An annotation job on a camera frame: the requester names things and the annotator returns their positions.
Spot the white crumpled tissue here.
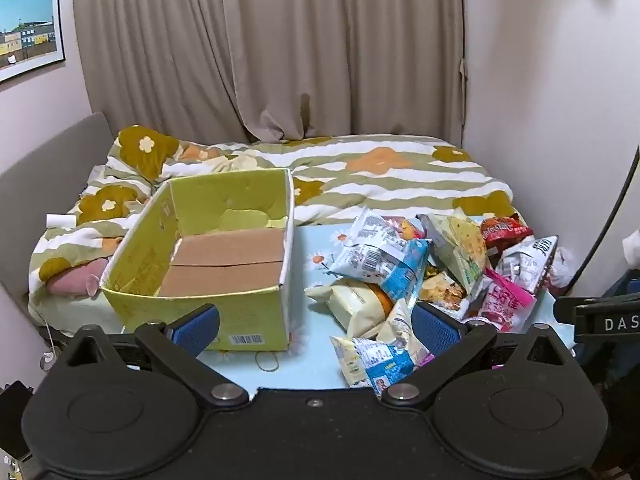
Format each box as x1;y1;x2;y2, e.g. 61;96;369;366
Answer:
621;229;640;263

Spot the dark blue object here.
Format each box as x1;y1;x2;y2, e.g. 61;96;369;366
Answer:
597;267;640;303

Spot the black cable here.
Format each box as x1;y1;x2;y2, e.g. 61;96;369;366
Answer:
567;145;640;291

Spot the grey upholstered headboard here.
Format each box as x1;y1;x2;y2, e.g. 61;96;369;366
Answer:
0;111;113;341

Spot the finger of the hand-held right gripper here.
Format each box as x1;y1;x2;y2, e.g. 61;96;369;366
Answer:
554;296;577;327

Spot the yellow-green cardboard box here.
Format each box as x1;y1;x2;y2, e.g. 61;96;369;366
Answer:
99;167;296;351

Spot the pink pillow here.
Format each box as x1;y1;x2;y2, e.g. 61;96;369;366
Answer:
47;259;111;297

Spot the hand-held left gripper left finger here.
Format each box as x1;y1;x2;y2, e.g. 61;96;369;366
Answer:
62;304;248;411

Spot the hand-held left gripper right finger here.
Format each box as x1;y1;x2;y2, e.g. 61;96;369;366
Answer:
382;301;576;410

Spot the floral striped duvet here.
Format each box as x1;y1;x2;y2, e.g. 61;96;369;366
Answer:
27;125;526;331

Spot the white cable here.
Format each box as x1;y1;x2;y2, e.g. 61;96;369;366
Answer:
40;317;58;368

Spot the pale green bed sheet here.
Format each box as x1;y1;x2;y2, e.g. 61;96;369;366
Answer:
29;290;126;335

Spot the beige curtain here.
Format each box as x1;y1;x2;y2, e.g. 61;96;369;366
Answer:
71;0;251;143
227;0;468;146

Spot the pile of snack packets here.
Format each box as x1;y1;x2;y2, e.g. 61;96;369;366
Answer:
304;207;561;388

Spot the framed wall poster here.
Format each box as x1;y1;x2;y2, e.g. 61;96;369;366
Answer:
0;0;67;83

